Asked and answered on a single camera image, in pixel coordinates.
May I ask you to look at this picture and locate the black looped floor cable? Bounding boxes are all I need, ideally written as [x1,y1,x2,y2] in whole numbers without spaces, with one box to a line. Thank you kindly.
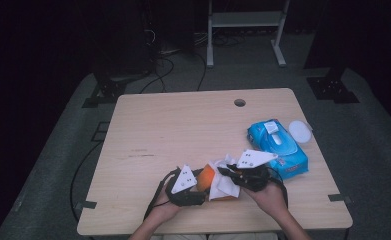
[139,54,176,95]

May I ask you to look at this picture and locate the black stand base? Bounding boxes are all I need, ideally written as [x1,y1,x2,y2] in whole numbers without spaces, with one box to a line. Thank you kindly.
[81,69,151,109]
[306,64,361,104]

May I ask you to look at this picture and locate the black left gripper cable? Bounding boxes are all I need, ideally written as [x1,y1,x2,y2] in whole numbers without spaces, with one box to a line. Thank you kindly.
[143,167,181,221]

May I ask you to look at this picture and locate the white wet wipe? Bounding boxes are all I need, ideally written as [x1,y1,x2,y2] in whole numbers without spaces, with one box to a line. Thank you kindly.
[207,153,243,202]

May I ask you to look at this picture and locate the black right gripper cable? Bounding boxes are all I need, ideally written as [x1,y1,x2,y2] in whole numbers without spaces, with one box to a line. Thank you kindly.
[267,165,289,209]

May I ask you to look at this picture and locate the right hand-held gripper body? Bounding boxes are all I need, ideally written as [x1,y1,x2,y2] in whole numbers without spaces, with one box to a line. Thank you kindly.
[231,149,279,193]

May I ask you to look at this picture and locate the person's right hand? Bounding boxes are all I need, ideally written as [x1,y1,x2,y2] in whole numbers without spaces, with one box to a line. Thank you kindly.
[246,181,289,218]

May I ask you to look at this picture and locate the white metal stand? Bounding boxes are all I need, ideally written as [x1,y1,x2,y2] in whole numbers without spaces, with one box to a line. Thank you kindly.
[206,0,291,69]

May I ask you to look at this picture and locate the white oval lid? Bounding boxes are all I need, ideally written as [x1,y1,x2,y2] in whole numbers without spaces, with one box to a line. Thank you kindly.
[288,119,314,144]

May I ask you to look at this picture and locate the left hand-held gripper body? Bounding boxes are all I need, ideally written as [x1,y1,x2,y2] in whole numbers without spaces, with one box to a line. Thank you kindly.
[163,164,208,208]

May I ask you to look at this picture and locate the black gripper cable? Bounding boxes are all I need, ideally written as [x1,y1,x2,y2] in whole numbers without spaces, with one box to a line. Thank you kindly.
[267,165,289,209]
[143,167,181,221]

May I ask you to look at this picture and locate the orange plush toy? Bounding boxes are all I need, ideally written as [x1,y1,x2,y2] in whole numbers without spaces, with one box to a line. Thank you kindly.
[196,164,241,202]

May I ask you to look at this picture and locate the blue wet wipe pack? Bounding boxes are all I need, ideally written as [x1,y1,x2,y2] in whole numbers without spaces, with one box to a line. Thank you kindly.
[246,118,309,181]

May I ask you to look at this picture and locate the person's left hand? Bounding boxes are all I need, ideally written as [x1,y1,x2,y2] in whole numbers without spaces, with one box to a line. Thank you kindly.
[147,184,185,222]

